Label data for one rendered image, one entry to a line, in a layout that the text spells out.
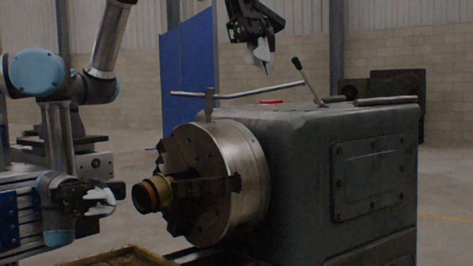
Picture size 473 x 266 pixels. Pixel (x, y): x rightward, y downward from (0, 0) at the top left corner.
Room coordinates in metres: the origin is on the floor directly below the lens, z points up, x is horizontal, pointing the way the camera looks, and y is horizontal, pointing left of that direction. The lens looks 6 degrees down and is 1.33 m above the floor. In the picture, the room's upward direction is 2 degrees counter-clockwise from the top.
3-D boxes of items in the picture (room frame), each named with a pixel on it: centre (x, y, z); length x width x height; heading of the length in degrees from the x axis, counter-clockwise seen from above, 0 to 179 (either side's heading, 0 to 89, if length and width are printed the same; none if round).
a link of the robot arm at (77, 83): (1.66, 0.60, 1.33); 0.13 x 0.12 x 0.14; 137
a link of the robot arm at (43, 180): (1.24, 0.48, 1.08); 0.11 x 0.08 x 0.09; 40
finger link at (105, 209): (1.03, 0.31, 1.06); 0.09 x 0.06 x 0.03; 40
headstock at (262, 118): (1.50, -0.22, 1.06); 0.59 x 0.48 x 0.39; 130
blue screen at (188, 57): (8.06, 0.88, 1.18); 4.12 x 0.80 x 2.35; 18
